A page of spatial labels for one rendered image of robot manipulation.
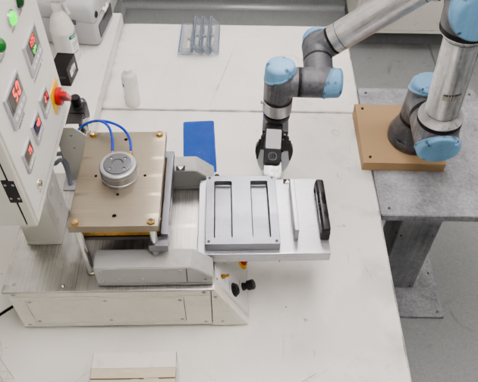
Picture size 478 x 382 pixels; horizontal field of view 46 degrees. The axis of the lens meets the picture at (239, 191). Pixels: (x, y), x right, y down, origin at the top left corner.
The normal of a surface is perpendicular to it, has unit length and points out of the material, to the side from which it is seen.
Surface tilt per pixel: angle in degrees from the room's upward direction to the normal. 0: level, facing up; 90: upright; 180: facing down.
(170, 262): 0
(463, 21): 86
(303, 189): 0
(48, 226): 90
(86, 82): 0
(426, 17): 90
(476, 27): 86
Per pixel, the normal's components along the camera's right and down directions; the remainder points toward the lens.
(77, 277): 0.01, -0.65
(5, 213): 0.02, 0.76
